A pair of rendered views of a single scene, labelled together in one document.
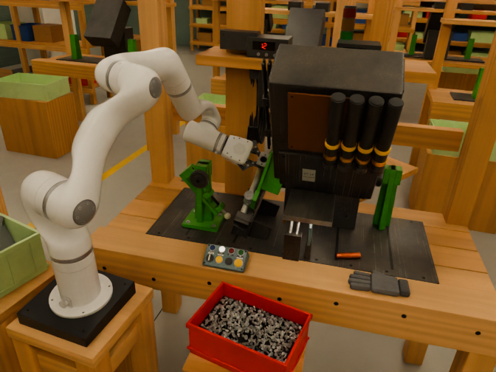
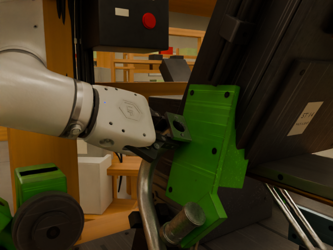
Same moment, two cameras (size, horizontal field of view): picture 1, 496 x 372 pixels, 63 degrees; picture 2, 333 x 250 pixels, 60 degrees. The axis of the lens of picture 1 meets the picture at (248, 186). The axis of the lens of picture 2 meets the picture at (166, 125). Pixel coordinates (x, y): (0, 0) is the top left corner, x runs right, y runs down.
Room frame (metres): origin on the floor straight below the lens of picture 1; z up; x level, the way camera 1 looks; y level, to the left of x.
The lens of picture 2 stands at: (1.11, 0.31, 1.28)
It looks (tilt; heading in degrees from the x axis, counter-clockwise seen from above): 9 degrees down; 314
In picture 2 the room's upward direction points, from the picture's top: straight up
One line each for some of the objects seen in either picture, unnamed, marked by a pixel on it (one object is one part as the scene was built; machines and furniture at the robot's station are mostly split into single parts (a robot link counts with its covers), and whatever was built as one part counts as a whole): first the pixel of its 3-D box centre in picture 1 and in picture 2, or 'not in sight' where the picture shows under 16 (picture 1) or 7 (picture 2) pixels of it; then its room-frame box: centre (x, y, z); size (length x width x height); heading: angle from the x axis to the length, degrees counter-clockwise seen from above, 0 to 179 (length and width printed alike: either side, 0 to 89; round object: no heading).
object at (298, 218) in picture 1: (312, 195); (284, 166); (1.32, -0.24, 1.11); 0.39 x 0.16 x 0.03; 167
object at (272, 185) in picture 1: (274, 172); (213, 144); (1.39, -0.10, 1.17); 0.13 x 0.12 x 0.20; 77
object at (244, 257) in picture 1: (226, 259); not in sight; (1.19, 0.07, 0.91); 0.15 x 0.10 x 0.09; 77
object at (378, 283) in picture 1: (378, 281); not in sight; (1.09, -0.45, 0.91); 0.20 x 0.11 x 0.03; 78
